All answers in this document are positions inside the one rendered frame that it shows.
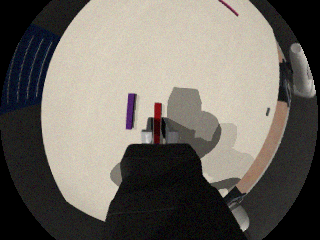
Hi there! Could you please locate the dark red rod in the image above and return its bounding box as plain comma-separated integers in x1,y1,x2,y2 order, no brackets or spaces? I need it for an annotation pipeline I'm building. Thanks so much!
153,103,161,144

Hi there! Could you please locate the purple rod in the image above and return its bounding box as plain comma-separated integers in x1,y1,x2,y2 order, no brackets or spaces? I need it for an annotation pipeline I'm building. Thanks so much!
125,93,136,129

